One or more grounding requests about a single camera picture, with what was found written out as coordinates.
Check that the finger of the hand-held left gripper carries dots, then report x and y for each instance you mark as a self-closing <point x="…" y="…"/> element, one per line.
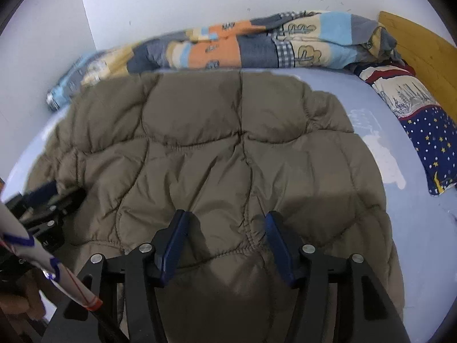
<point x="39" y="193"/>
<point x="57" y="212"/>

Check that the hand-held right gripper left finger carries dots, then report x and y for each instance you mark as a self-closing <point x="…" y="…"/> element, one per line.
<point x="173" y="250"/>

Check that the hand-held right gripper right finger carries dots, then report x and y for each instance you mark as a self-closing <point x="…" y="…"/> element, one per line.
<point x="282" y="250"/>

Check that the brown puffer jacket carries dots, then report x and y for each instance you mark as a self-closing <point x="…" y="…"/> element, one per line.
<point x="221" y="150"/>

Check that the person's left hand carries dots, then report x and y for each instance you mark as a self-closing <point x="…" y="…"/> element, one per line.
<point x="14" y="302"/>

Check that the blue star print pillow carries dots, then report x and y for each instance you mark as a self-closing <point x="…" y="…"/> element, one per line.
<point x="428" y="132"/>

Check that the patchwork cartoon blanket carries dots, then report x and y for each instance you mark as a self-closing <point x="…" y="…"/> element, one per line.
<point x="250" y="46"/>

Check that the wooden headboard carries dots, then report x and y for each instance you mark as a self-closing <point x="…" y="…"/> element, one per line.
<point x="425" y="46"/>

